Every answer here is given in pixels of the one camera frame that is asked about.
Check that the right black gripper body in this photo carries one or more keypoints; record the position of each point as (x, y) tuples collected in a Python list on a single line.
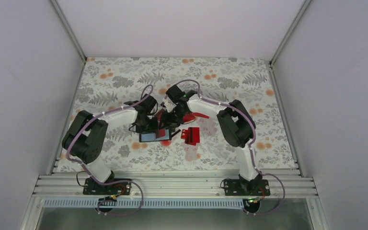
[(175, 119)]

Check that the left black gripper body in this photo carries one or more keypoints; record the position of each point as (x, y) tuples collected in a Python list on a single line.
[(146, 126)]

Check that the black leather card holder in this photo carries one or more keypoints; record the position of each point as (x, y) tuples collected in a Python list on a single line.
[(150, 137)]

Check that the red card pile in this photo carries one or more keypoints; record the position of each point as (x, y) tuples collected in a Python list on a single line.
[(160, 133)]

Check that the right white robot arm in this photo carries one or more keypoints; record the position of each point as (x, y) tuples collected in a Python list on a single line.
[(236, 125)]

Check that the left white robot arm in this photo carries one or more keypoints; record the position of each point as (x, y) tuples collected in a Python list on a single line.
[(84, 139)]

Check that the red card left pair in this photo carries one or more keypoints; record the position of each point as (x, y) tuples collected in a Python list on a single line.
[(165, 117)]

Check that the white card red circle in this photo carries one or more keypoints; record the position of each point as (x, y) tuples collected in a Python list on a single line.
[(166, 143)]

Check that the red card black stripe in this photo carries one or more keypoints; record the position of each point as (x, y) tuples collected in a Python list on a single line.
[(191, 136)]

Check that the white floral card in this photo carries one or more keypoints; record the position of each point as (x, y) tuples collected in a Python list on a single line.
[(191, 153)]

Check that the floral patterned table mat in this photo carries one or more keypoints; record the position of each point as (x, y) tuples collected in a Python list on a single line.
[(174, 138)]

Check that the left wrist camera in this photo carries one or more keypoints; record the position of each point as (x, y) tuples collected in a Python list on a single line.
[(147, 103)]

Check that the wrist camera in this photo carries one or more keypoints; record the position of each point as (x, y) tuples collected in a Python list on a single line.
[(177, 96), (147, 103)]

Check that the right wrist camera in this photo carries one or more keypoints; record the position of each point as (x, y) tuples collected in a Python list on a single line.
[(177, 96)]

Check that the grey slotted cable duct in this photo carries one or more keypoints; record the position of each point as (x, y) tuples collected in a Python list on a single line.
[(208, 203)]

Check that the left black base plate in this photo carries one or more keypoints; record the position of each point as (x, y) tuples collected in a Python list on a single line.
[(120, 188)]

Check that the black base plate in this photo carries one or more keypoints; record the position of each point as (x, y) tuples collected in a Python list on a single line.
[(236, 187), (120, 188)]

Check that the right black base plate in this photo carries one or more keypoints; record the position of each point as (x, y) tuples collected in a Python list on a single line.
[(236, 187)]

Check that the aluminium rail frame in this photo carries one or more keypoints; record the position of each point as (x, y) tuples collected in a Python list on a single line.
[(178, 184)]

